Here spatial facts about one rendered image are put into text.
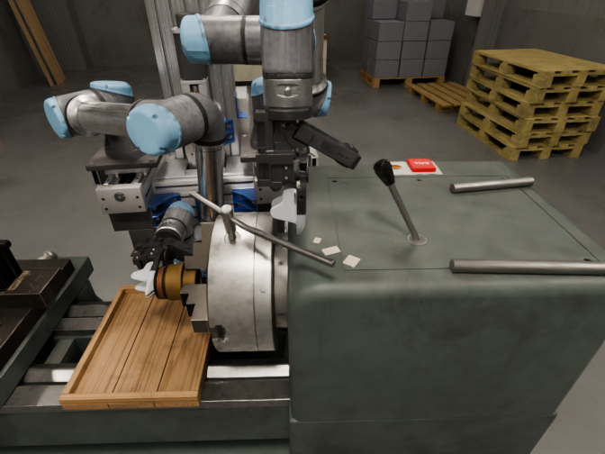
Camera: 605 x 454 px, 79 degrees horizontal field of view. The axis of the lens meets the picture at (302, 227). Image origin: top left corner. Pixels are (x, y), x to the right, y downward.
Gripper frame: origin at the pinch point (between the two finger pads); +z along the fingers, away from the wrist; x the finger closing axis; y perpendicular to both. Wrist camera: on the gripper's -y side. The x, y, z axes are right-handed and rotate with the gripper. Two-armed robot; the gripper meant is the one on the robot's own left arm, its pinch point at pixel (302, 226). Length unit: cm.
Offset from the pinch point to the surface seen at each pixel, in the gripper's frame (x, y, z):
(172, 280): -10.9, 28.6, 17.4
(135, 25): -861, 341, -98
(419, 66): -656, -228, -17
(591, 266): 8.4, -46.7, 4.0
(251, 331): 1.3, 10.2, 21.9
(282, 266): -6.7, 4.0, 11.8
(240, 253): -4.5, 11.9, 7.5
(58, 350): -18, 65, 43
